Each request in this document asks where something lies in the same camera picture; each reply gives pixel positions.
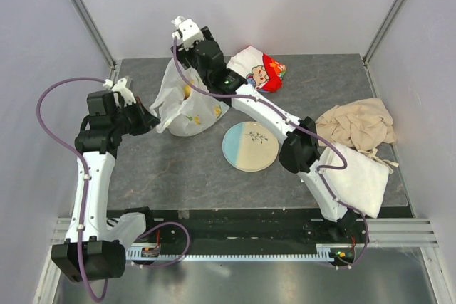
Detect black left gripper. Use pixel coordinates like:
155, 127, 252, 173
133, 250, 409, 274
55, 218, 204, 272
111, 97, 160, 136

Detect white printed plastic bag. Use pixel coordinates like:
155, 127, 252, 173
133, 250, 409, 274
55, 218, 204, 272
150, 38, 229, 137

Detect yellow fake pear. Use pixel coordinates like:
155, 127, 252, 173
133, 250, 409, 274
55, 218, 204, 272
183, 85, 193, 100

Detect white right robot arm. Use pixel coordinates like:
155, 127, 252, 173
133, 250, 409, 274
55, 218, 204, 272
171, 27, 358, 243

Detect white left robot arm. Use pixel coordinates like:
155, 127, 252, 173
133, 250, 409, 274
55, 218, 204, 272
51, 88, 160, 283

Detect white red cartoon cloth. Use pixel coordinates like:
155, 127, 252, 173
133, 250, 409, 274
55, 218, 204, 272
227, 46, 287, 93

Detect blue and cream plate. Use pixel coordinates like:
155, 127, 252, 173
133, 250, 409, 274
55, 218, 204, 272
222, 122, 279, 172

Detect beige crumpled cloth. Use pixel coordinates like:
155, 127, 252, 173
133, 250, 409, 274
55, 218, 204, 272
316, 98, 397, 151

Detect left aluminium floor rails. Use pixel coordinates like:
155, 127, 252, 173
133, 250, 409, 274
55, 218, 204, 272
32, 218, 71, 304

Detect aluminium floor rails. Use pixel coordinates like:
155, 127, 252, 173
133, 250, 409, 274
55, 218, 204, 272
32, 218, 71, 304
367, 218, 438, 248

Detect white folded towel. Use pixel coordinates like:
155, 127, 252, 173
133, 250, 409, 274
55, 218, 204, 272
321, 143, 390, 219

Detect right aluminium floor rails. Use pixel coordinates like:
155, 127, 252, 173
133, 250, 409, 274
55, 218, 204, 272
367, 218, 438, 248

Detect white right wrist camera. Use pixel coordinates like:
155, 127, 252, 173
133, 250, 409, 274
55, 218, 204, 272
172, 16, 205, 50

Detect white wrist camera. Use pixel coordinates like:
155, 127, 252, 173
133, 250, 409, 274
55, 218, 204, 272
103, 76, 136, 108
172, 16, 205, 50

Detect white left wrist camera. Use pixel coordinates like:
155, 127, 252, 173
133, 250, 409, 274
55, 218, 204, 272
103, 76, 136, 108

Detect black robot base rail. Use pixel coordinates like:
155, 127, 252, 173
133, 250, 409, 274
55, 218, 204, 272
141, 208, 366, 253

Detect left aluminium frame post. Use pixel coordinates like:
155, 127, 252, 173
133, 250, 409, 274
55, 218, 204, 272
71, 0, 117, 70

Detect aluminium frame post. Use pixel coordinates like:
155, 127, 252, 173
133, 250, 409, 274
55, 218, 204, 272
362, 0, 407, 68
71, 0, 117, 70

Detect white slotted cable duct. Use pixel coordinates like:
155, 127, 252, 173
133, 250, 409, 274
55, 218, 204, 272
125, 243, 334, 263

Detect right aluminium frame post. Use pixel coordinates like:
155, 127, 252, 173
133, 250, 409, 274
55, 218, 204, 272
362, 0, 407, 68

